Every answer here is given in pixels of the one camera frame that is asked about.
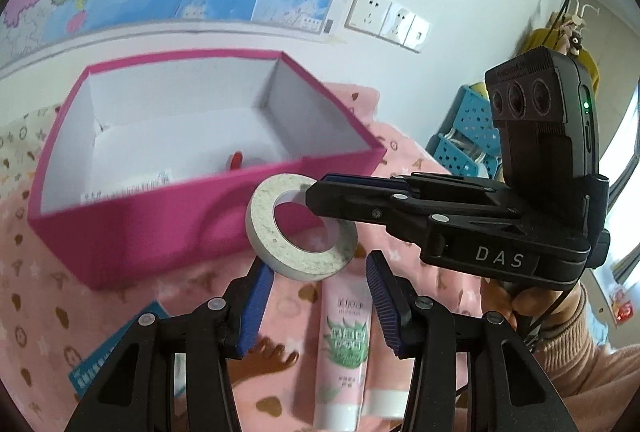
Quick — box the pink printed cloth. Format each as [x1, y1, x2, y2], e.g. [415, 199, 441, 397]
[0, 82, 501, 432]

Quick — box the black cable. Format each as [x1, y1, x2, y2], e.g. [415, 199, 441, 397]
[510, 282, 576, 353]

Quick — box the yellow hanging cloth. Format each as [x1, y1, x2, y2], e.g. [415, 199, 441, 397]
[517, 26, 601, 98]

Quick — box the cream printed cloth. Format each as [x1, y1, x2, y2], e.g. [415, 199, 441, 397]
[0, 104, 68, 203]

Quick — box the white wall switch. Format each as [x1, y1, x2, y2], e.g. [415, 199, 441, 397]
[402, 14, 431, 53]

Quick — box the pink tube with green print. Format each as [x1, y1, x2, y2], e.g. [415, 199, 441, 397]
[314, 262, 373, 430]

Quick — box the pink cardboard box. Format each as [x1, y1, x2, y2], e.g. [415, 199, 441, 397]
[27, 49, 388, 293]

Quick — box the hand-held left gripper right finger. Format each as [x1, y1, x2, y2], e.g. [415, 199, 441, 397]
[365, 251, 563, 432]

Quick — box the large plain pink tube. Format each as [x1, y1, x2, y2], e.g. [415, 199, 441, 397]
[361, 352, 411, 419]

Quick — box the white tape roll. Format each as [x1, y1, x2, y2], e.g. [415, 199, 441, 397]
[246, 173, 359, 283]

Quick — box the white wall socket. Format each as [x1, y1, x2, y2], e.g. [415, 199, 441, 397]
[379, 3, 416, 44]
[345, 0, 393, 33]

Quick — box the person's right forearm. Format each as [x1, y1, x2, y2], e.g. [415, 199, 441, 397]
[530, 284, 640, 432]

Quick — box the blue perforated basket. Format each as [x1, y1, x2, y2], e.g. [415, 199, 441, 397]
[427, 132, 505, 179]
[452, 83, 502, 153]

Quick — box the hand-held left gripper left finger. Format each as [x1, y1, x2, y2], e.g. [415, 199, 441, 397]
[62, 256, 276, 432]

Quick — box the blue white medicine box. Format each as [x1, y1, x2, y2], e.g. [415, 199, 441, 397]
[67, 309, 168, 399]

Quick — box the person's right hand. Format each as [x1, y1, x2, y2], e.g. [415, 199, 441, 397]
[479, 281, 586, 338]

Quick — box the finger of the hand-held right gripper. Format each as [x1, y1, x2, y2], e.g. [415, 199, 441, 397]
[319, 171, 517, 213]
[305, 181, 522, 255]

